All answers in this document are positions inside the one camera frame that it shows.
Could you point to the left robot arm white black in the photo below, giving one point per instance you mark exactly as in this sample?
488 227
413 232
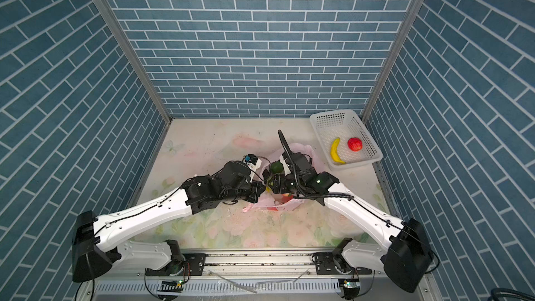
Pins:
95 238

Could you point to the red wax apple toy fruit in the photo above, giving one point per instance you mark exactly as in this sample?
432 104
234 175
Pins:
285 198

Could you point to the pink plastic fruit bag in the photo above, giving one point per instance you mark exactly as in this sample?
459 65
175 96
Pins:
272 202

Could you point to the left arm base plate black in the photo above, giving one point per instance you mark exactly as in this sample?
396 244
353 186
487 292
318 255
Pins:
191 265

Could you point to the yellow banana toy fruit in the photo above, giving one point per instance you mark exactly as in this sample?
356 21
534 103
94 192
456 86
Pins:
334 151

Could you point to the green toy fruit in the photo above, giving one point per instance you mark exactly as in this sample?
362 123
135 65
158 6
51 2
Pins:
277 168

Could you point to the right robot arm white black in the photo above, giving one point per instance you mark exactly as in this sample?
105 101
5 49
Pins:
404 253

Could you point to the white plastic mesh basket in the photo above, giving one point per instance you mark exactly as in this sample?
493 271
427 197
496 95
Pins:
345 124

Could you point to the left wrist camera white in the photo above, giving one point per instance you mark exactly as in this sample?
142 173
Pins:
253 162

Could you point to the white slotted cable duct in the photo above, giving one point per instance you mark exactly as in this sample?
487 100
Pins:
218 287

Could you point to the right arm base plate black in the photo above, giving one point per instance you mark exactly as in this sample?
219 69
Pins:
328 263

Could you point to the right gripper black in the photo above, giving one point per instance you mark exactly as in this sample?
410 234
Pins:
279 183

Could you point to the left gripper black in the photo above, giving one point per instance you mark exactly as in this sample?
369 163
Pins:
255 186

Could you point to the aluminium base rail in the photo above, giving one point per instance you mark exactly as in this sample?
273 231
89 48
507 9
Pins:
140 256

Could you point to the red strawberry toy fruit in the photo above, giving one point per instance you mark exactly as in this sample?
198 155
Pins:
355 144

